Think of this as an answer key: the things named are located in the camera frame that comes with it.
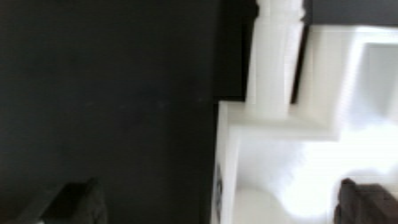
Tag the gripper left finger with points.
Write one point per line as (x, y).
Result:
(79, 206)

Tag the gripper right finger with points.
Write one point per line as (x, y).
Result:
(367, 204)

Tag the white chair seat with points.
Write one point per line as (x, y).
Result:
(310, 132)

